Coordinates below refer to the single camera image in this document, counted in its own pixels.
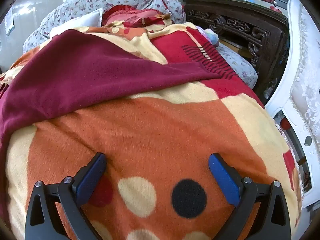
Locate floral pillows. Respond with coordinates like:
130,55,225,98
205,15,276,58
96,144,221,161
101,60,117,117
22,0,258,89

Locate orange patchwork printed blanket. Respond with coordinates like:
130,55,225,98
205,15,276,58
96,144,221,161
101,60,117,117
0,21,300,240

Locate dark carved wooden cabinet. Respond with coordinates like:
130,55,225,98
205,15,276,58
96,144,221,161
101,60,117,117
182,0,290,98

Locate white folded cloth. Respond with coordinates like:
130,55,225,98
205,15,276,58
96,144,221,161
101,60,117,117
49,7,103,38

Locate paper wall notice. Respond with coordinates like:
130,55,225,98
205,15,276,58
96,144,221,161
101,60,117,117
5,12,16,35

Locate maroon fleece garment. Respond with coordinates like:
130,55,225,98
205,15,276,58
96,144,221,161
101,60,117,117
0,29,222,160

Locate red ruffled cushion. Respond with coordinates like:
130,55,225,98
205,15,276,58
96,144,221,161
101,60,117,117
101,4,171,28

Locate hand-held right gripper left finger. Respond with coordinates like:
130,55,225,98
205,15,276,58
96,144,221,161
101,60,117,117
24,152,107,240

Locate pastel plush toy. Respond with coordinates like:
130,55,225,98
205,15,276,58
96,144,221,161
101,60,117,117
199,26,220,47

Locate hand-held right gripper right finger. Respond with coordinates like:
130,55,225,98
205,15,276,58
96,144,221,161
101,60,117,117
208,153,292,240

